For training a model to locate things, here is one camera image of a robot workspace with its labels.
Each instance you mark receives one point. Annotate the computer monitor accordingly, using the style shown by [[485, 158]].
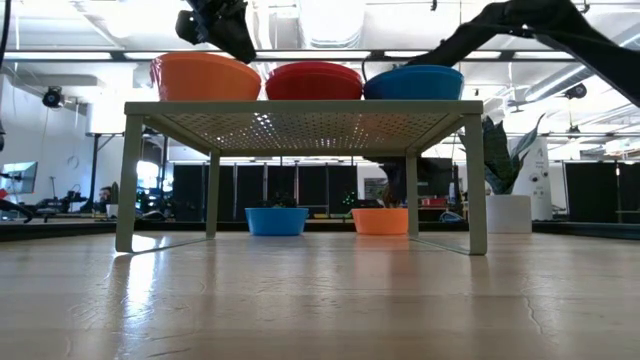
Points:
[[20, 177]]

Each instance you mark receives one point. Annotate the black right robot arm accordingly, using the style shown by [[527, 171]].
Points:
[[610, 60]]

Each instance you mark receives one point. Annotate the black ceiling-hung camera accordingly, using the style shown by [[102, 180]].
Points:
[[576, 91], [52, 97]]

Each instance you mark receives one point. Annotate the green snake plant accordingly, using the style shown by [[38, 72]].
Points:
[[500, 160]]

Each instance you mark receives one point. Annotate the green perforated metal shelf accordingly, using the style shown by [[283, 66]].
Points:
[[300, 107]]

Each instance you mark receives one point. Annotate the blue plastic mini bowl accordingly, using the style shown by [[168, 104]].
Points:
[[415, 85], [276, 222]]

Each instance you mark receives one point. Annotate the white plant pot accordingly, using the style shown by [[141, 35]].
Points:
[[508, 214]]

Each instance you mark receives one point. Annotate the person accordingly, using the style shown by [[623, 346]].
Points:
[[104, 196]]

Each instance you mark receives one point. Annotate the black room divider panel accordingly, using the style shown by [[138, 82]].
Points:
[[250, 186], [595, 192]]

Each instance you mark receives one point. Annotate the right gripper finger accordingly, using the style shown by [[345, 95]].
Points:
[[460, 40]]

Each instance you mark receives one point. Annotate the red plastic mini bowl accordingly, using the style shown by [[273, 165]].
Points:
[[312, 85]]

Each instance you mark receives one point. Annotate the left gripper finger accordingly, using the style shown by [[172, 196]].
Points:
[[237, 40]]

